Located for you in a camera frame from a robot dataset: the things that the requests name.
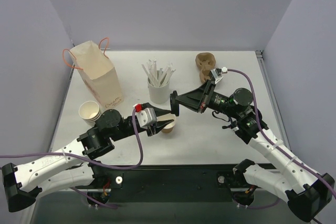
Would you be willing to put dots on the wrapped white straws bundle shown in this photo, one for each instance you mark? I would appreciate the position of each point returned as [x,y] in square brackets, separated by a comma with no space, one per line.
[158,77]

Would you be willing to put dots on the brown paper coffee cup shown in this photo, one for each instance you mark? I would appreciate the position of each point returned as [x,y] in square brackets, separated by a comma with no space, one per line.
[169,127]

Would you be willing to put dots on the white straw holder cup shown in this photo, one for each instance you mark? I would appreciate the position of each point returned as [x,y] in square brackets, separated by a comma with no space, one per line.
[159,95]

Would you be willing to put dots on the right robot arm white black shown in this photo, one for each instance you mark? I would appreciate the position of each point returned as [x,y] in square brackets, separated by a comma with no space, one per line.
[305,191]

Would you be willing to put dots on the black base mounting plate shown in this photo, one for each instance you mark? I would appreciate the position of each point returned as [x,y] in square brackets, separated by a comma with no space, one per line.
[170,183]

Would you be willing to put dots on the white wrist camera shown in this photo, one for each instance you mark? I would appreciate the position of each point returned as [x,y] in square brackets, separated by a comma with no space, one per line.
[145,115]
[216,74]

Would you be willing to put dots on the stack of paper cups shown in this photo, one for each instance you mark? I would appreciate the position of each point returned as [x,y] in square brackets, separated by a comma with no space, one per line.
[90,112]

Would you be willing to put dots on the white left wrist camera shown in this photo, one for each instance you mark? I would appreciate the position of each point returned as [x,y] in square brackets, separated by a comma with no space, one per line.
[145,115]

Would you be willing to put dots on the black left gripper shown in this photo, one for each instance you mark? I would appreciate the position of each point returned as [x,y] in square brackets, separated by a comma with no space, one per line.
[150,130]

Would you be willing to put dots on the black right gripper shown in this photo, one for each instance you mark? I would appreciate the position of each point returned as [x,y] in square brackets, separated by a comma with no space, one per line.
[203,99]

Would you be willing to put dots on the black plastic cup lid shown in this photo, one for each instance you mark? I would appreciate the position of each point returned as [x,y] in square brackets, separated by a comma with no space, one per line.
[174,103]

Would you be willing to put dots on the brown pulp cup carrier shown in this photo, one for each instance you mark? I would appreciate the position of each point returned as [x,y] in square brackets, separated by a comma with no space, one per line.
[205,62]

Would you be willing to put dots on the beige paper takeout bag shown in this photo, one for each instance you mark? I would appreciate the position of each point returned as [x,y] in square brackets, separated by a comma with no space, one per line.
[97,72]

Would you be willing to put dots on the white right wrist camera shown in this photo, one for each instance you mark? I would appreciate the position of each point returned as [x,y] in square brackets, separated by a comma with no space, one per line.
[216,74]

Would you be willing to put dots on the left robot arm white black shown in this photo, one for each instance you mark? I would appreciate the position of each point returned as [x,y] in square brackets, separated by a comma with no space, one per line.
[73,164]

